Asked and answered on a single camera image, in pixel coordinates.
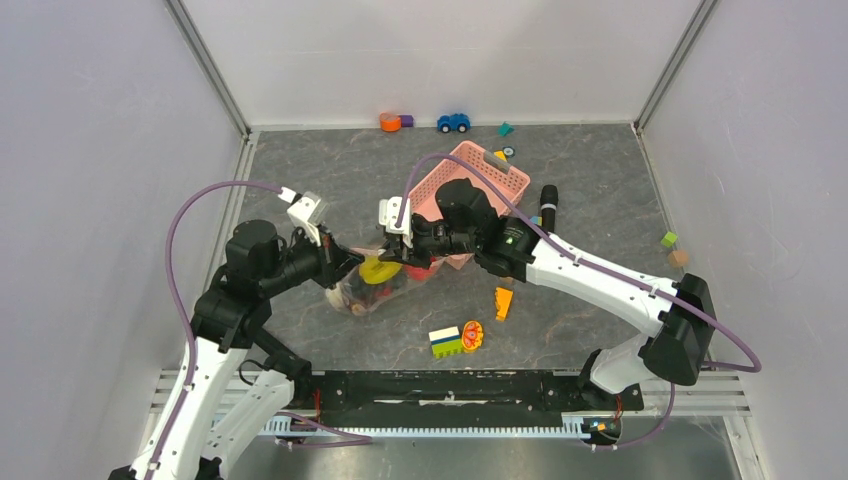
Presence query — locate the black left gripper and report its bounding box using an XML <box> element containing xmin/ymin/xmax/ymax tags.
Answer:
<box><xmin>258</xmin><ymin>220</ymin><xmax>363</xmax><ymax>296</ymax></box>

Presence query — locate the teal wedge block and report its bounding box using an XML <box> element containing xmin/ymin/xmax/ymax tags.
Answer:
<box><xmin>498</xmin><ymin>122</ymin><xmax>514</xmax><ymax>137</ymax></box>

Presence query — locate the yellow star fruit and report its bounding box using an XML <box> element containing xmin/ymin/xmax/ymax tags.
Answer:
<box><xmin>358</xmin><ymin>256</ymin><xmax>403</xmax><ymax>285</ymax></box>

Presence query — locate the tan wooden cube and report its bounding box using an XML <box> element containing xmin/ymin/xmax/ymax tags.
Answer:
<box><xmin>667</xmin><ymin>249</ymin><xmax>690</xmax><ymax>269</ymax></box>

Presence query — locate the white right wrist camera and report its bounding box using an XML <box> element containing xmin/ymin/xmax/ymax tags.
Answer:
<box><xmin>378</xmin><ymin>196</ymin><xmax>411</xmax><ymax>237</ymax></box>

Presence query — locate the white blue green brick stack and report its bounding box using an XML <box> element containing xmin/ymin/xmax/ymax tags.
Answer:
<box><xmin>428</xmin><ymin>326</ymin><xmax>464</xmax><ymax>359</ymax></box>

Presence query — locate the black microphone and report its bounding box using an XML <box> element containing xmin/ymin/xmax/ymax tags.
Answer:
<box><xmin>539</xmin><ymin>184</ymin><xmax>559</xmax><ymax>233</ymax></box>

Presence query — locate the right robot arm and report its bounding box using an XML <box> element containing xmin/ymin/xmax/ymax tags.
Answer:
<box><xmin>378</xmin><ymin>178</ymin><xmax>715</xmax><ymax>408</ymax></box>

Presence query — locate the pink plastic basket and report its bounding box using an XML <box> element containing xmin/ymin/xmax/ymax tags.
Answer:
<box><xmin>405</xmin><ymin>140</ymin><xmax>532</xmax><ymax>270</ymax></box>

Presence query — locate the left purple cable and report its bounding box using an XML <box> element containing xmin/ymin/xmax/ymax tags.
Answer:
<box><xmin>142</xmin><ymin>180</ymin><xmax>376</xmax><ymax>480</ymax></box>

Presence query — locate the green cube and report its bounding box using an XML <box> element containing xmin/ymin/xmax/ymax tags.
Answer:
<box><xmin>660</xmin><ymin>231</ymin><xmax>678</xmax><ymax>248</ymax></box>

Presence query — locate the small red apple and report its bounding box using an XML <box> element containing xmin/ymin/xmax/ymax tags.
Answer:
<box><xmin>404</xmin><ymin>262</ymin><xmax>441</xmax><ymax>282</ymax></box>

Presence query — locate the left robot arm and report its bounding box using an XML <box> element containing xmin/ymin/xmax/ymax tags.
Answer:
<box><xmin>110</xmin><ymin>220</ymin><xmax>364</xmax><ymax>479</ymax></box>

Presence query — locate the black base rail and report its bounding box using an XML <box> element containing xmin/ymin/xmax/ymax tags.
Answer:
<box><xmin>256</xmin><ymin>330</ymin><xmax>645</xmax><ymax>428</ymax></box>

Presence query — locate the orange yellow toy piece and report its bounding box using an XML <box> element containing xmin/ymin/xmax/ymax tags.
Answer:
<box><xmin>494</xmin><ymin>287</ymin><xmax>514</xmax><ymax>322</ymax></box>

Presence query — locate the clear zip top bag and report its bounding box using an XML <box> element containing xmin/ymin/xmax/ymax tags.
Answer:
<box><xmin>325</xmin><ymin>249</ymin><xmax>443</xmax><ymax>316</ymax></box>

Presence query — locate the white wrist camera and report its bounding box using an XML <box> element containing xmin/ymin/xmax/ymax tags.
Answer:
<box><xmin>278</xmin><ymin>187</ymin><xmax>328</xmax><ymax>246</ymax></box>
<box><xmin>378</xmin><ymin>196</ymin><xmax>411</xmax><ymax>237</ymax></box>

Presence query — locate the blue toy car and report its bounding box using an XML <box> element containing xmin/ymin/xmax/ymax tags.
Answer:
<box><xmin>436</xmin><ymin>113</ymin><xmax>472</xmax><ymax>133</ymax></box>

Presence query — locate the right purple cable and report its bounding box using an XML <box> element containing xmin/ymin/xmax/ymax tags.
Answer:
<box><xmin>395</xmin><ymin>152</ymin><xmax>763</xmax><ymax>453</ymax></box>

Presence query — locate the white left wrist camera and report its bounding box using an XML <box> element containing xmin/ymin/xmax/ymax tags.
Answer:
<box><xmin>278</xmin><ymin>187</ymin><xmax>328</xmax><ymax>246</ymax></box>

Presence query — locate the purple cable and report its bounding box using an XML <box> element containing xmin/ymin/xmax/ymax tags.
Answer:
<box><xmin>395</xmin><ymin>152</ymin><xmax>763</xmax><ymax>453</ymax></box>
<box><xmin>142</xmin><ymin>180</ymin><xmax>376</xmax><ymax>480</ymax></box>

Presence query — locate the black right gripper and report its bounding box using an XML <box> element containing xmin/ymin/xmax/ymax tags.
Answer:
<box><xmin>380</xmin><ymin>217</ymin><xmax>479</xmax><ymax>269</ymax></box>

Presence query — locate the orange round patterned toy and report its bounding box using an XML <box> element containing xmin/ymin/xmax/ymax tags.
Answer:
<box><xmin>461</xmin><ymin>320</ymin><xmax>484</xmax><ymax>353</ymax></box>

